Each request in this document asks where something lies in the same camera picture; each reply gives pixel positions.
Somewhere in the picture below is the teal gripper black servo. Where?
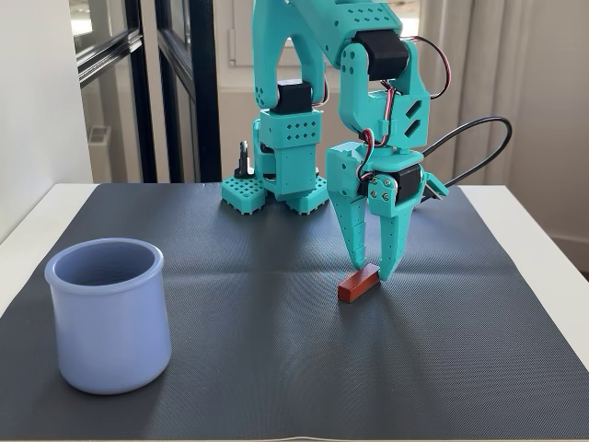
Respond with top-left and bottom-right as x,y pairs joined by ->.
328,145 -> 448,282

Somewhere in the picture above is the reddish brown wooden block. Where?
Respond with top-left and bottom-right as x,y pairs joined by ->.
337,262 -> 380,304

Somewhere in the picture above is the white curtain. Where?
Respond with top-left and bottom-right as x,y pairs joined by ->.
453,0 -> 589,240

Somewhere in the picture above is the thick black cable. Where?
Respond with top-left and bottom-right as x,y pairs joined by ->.
413,115 -> 514,204

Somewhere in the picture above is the red white black wire bundle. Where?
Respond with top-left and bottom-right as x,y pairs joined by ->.
358,80 -> 399,181

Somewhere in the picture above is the red black servo wire loop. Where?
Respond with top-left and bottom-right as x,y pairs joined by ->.
404,35 -> 455,100

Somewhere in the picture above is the white floor vent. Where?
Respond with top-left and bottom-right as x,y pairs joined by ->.
87,124 -> 114,145

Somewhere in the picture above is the black framed glass door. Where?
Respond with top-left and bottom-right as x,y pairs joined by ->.
73,0 -> 158,184
155,0 -> 222,184

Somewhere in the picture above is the dark grey woven mat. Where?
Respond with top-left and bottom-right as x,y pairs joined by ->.
0,182 -> 589,442

